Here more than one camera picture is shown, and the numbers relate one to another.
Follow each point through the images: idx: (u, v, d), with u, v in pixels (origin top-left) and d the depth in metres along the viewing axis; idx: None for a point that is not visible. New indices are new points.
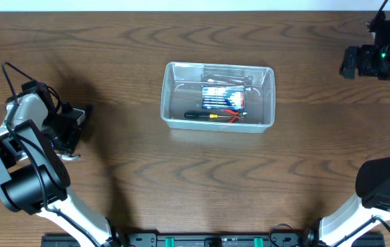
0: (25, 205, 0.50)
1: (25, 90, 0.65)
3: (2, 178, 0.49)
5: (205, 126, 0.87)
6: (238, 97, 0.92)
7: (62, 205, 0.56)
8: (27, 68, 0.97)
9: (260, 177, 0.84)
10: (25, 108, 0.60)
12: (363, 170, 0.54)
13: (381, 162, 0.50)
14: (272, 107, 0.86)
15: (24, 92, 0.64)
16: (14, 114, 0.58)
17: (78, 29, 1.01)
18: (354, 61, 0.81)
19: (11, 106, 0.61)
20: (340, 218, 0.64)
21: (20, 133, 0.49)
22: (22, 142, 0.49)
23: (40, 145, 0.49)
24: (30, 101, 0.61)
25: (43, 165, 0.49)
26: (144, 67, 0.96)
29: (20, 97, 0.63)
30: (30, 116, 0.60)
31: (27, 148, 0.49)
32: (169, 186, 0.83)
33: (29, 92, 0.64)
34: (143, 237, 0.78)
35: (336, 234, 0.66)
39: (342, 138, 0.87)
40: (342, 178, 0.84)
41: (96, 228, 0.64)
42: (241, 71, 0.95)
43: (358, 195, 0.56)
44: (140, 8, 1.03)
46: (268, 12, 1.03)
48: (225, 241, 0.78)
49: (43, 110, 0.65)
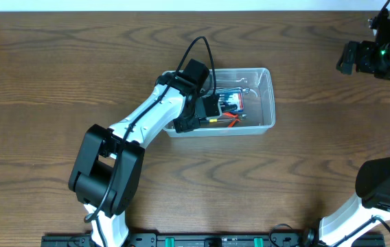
0: (80, 195, 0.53)
1: (176, 82, 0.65)
3: (84, 167, 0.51)
5: (207, 132, 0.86)
6: (237, 98, 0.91)
7: (104, 221, 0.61)
8: (27, 68, 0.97)
9: (260, 177, 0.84)
10: (158, 115, 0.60)
12: (364, 169, 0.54)
13: (381, 161, 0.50)
14: (272, 106, 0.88)
15: (173, 83, 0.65)
16: (142, 119, 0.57)
17: (79, 29, 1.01)
18: (352, 57, 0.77)
19: (158, 95, 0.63)
20: (340, 219, 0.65)
21: (128, 155, 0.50)
22: (123, 161, 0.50)
23: (129, 177, 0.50)
24: (167, 108, 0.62)
25: (118, 188, 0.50)
26: (143, 67, 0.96)
29: (165, 92, 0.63)
30: (154, 127, 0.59)
31: (121, 170, 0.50)
32: (169, 186, 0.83)
33: (172, 89, 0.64)
34: (143, 237, 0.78)
35: (336, 234, 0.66)
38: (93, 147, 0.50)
39: (342, 138, 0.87)
40: (342, 178, 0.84)
41: (116, 242, 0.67)
42: (236, 74, 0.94)
43: (358, 195, 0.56)
44: (140, 9, 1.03)
46: (268, 12, 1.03)
48: (225, 241, 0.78)
49: (178, 112, 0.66)
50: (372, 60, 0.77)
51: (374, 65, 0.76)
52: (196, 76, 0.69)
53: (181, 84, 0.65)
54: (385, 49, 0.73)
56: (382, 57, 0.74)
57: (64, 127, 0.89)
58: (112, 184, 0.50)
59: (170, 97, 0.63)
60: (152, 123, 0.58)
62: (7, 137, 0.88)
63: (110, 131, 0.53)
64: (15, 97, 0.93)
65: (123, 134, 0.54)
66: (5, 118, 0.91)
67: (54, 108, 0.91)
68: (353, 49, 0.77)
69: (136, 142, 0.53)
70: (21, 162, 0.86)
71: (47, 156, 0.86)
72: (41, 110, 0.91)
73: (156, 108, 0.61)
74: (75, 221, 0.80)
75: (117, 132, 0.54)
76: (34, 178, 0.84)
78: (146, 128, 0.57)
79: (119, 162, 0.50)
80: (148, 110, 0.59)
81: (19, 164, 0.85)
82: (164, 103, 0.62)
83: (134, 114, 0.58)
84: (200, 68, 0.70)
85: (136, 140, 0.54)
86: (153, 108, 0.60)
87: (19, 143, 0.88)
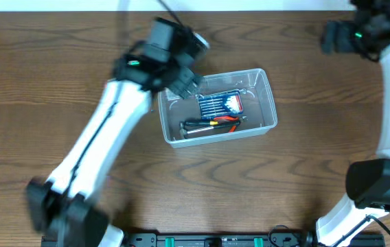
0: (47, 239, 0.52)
1: (137, 68, 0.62)
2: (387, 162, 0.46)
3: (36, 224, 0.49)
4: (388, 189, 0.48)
5: (210, 139, 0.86)
6: (235, 101, 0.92)
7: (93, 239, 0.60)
8: (27, 67, 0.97)
9: (260, 177, 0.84)
10: (111, 127, 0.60)
12: (353, 170, 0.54)
13: (369, 163, 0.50)
14: (272, 106, 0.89)
15: (134, 70, 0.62)
16: (86, 159, 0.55)
17: (78, 29, 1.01)
18: (333, 38, 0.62)
19: (117, 90, 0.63)
20: (335, 219, 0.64)
21: (71, 212, 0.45)
22: (67, 219, 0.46)
23: (78, 232, 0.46)
24: (121, 116, 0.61)
25: (72, 239, 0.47)
26: None
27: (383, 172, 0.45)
29: (123, 87, 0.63)
30: (100, 162, 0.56)
31: (69, 226, 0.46)
32: (170, 185, 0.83)
33: (134, 77, 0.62)
34: (143, 237, 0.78)
35: (334, 234, 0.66)
38: (36, 206, 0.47)
39: (342, 138, 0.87)
40: (341, 178, 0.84)
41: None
42: (231, 78, 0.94)
43: (350, 196, 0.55)
44: (139, 9, 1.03)
46: (268, 12, 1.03)
48: (225, 241, 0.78)
49: (137, 114, 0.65)
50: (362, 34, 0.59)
51: (364, 42, 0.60)
52: (163, 45, 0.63)
53: (147, 64, 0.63)
54: (361, 31, 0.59)
56: (358, 38, 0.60)
57: (64, 127, 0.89)
58: (64, 239, 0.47)
59: (123, 102, 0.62)
60: (97, 159, 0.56)
62: (7, 137, 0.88)
63: (49, 184, 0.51)
64: (14, 97, 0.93)
65: (65, 184, 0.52)
66: (4, 118, 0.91)
67: (54, 108, 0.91)
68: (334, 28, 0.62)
69: (81, 194, 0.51)
70: (20, 162, 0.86)
71: (46, 156, 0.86)
72: (41, 110, 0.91)
73: (108, 119, 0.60)
74: None
75: (59, 184, 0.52)
76: (34, 178, 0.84)
78: (92, 168, 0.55)
79: (64, 221, 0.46)
80: (95, 137, 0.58)
81: (20, 164, 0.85)
82: (117, 114, 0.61)
83: (78, 149, 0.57)
84: (165, 36, 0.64)
85: (81, 187, 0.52)
86: (105, 123, 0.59)
87: (19, 143, 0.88)
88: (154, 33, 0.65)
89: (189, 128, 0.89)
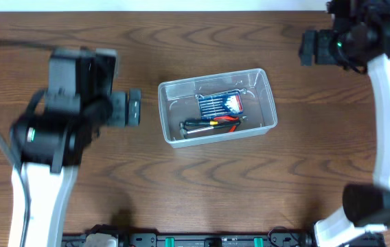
0: None
1: (39, 138, 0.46)
2: (386, 194, 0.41)
3: None
4: None
5: (210, 139, 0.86)
6: (235, 101, 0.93)
7: None
8: (27, 68, 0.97)
9: (260, 177, 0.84)
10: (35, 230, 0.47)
12: (349, 192, 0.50)
13: (366, 191, 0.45)
14: (272, 106, 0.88)
15: (36, 142, 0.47)
16: None
17: (78, 29, 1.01)
18: (311, 47, 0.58)
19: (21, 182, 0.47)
20: (334, 228, 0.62)
21: None
22: None
23: None
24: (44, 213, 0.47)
25: None
26: (143, 67, 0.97)
27: (383, 206, 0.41)
29: (29, 170, 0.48)
30: None
31: None
32: (169, 186, 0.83)
33: (44, 151, 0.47)
34: (143, 237, 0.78)
35: (332, 242, 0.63)
38: None
39: (342, 138, 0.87)
40: (341, 178, 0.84)
41: None
42: (231, 79, 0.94)
43: (349, 217, 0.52)
44: (140, 9, 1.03)
46: (268, 12, 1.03)
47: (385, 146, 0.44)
48: (225, 241, 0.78)
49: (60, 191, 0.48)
50: (333, 49, 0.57)
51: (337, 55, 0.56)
52: (72, 86, 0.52)
53: (55, 118, 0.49)
54: (342, 40, 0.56)
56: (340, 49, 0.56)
57: None
58: None
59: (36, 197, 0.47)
60: None
62: (7, 138, 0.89)
63: None
64: (15, 97, 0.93)
65: None
66: (5, 118, 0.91)
67: None
68: (310, 39, 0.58)
69: None
70: None
71: None
72: None
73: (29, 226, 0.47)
74: (75, 221, 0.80)
75: None
76: None
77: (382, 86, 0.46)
78: None
79: None
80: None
81: None
82: (36, 214, 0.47)
83: None
84: (68, 75, 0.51)
85: None
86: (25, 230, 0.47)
87: None
88: (51, 77, 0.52)
89: (189, 128, 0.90)
